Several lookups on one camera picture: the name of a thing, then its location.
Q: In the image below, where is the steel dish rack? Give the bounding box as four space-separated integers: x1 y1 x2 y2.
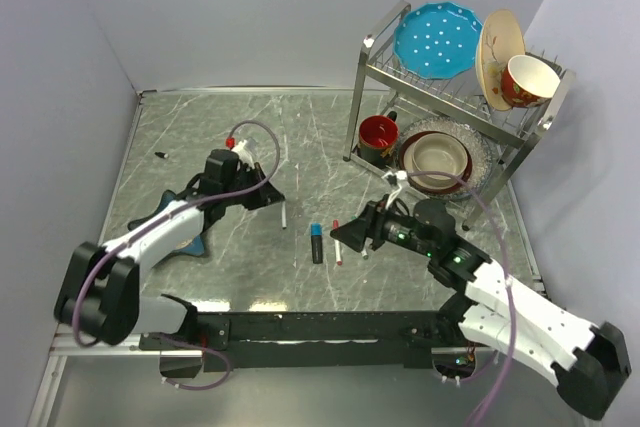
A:
342 0 576 203

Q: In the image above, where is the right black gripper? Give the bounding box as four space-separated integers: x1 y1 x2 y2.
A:
329 194 435 257

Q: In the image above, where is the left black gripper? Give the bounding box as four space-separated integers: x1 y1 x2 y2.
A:
223 162 285 211

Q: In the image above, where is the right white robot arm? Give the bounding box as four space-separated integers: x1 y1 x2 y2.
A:
331 200 631 421

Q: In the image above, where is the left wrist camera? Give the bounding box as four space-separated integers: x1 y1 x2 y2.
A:
225 137 257 167

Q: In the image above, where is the purple cable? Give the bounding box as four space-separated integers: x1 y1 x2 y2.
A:
407 170 519 427
72 119 282 392

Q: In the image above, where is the blue pen cap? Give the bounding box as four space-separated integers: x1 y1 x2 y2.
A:
310 223 322 237

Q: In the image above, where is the beige bowl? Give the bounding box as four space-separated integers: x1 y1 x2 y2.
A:
410 132 469 190

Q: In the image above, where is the red rimmed plate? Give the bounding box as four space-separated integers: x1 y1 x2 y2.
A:
400 131 472 194

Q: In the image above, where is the black base bar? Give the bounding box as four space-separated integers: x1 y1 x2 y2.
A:
134 310 501 373

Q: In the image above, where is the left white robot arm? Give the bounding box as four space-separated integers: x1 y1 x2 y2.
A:
53 149 285 349

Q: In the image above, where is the blue star dish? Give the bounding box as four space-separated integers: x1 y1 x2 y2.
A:
127 190 206 257

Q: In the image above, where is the glass patterned plate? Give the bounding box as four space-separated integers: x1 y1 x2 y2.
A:
392 116 495 191

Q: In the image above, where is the white thin pen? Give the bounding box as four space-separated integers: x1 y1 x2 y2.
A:
280 201 287 230

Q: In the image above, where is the cream floral plate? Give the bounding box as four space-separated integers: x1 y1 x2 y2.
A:
475 9 525 111

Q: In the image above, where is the red floral bowl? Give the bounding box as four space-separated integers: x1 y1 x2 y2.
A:
500 54 561 107

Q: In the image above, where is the white red acrylic marker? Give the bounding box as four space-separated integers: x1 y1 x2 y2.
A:
334 239 343 266

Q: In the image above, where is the blue polka dot plate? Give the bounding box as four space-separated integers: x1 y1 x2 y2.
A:
393 1 483 80

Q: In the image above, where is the red black mug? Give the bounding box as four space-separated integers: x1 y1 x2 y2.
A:
358 111 399 166

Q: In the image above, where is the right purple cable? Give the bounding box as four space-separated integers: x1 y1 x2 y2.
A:
407 170 519 427

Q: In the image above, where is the black blue highlighter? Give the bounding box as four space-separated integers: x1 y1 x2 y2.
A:
311 235 324 264

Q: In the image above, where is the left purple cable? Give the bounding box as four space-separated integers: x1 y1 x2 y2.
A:
72 119 282 392

